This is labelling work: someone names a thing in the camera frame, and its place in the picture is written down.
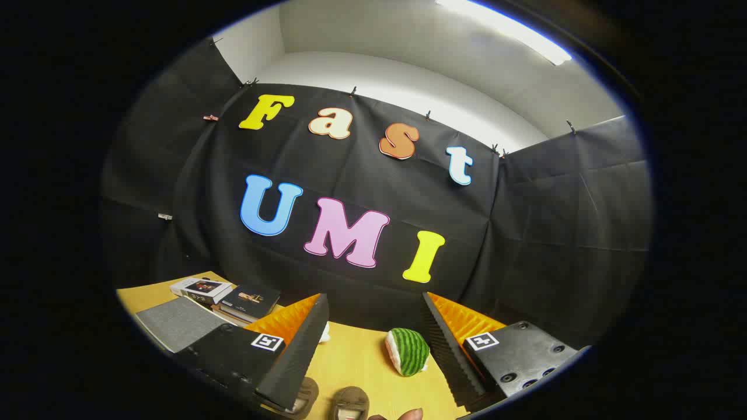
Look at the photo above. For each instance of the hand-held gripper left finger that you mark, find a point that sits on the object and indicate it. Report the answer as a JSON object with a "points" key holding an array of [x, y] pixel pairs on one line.
{"points": [[295, 361]]}

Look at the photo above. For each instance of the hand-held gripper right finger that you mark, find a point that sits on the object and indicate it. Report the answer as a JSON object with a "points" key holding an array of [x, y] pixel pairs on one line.
{"points": [[446, 344]]}

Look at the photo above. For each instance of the brown fuzzy shoe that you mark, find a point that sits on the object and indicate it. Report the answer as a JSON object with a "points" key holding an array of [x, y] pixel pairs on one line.
{"points": [[349, 398], [307, 392]]}

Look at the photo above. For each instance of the grey fabric storage box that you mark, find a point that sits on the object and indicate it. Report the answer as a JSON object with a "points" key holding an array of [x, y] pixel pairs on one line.
{"points": [[175, 324]]}

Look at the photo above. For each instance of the watermelon slice plush toy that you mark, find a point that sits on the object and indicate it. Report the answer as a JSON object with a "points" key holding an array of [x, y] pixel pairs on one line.
{"points": [[408, 351]]}

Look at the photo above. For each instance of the white plush toy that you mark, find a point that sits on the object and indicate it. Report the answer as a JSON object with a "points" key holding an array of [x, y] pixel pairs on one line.
{"points": [[324, 333]]}

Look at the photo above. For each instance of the dark scales cover book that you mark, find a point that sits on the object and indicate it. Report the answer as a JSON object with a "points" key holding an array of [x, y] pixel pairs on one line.
{"points": [[251, 300]]}

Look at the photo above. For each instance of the white portrait cover book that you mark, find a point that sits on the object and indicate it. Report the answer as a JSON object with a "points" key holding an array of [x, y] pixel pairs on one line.
{"points": [[201, 289]]}

